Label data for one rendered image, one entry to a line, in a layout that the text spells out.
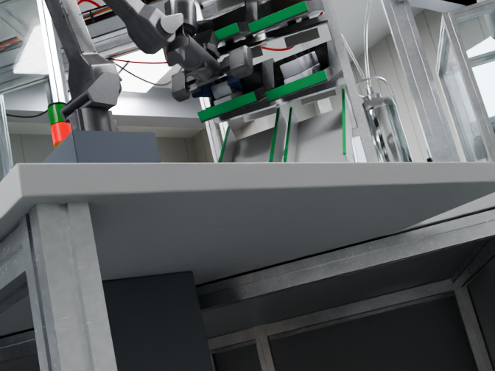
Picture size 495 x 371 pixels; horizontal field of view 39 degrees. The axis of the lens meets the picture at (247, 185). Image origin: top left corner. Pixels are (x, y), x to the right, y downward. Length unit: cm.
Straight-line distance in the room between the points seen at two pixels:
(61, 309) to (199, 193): 17
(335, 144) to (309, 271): 36
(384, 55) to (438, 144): 329
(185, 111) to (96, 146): 463
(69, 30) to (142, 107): 429
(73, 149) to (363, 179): 46
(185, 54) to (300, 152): 33
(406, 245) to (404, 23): 165
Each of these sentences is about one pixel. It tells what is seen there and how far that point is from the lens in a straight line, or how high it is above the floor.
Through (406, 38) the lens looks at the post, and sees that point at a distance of 273.
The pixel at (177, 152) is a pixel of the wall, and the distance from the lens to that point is 671.
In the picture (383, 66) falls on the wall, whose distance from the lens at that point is 583.
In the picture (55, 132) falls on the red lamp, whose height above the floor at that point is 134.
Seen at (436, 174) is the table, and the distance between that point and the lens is 89.
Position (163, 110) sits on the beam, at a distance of 557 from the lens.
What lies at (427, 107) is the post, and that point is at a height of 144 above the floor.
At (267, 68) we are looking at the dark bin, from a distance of 162.
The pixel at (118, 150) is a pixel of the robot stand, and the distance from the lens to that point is 108.
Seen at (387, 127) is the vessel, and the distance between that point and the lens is 226.
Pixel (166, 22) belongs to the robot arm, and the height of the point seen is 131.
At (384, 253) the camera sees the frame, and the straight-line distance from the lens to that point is 119.
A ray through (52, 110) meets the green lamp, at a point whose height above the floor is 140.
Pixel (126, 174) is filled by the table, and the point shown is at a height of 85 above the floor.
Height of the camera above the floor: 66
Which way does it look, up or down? 15 degrees up
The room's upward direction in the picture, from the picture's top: 13 degrees counter-clockwise
